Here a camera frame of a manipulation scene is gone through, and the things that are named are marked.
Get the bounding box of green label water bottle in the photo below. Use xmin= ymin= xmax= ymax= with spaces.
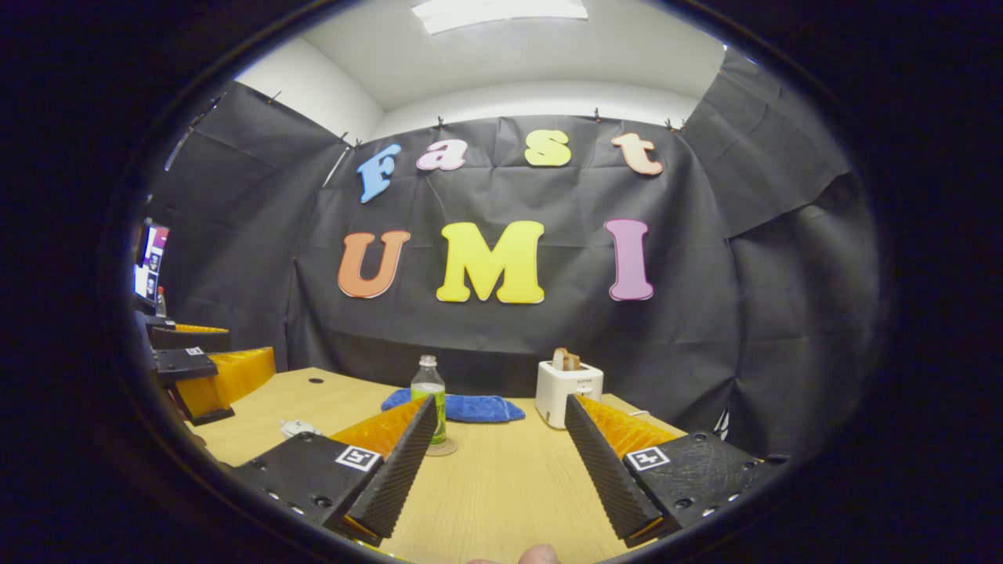
xmin=411 ymin=355 xmax=447 ymax=446

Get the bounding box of white toaster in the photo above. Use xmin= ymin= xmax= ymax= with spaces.
xmin=536 ymin=360 xmax=604 ymax=429

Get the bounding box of ceiling light panel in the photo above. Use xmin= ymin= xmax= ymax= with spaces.
xmin=412 ymin=0 xmax=588 ymax=35

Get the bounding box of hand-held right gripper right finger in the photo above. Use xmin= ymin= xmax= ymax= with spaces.
xmin=564 ymin=394 xmax=789 ymax=549

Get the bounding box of blue towel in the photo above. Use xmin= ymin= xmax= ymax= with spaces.
xmin=381 ymin=389 xmax=527 ymax=425

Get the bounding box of black backdrop cloth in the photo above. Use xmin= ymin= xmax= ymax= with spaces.
xmin=145 ymin=49 xmax=882 ymax=459

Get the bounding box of computer monitor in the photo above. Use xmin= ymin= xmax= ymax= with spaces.
xmin=133 ymin=219 xmax=170 ymax=310

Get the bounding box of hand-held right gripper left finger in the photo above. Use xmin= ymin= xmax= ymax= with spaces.
xmin=234 ymin=394 xmax=440 ymax=548

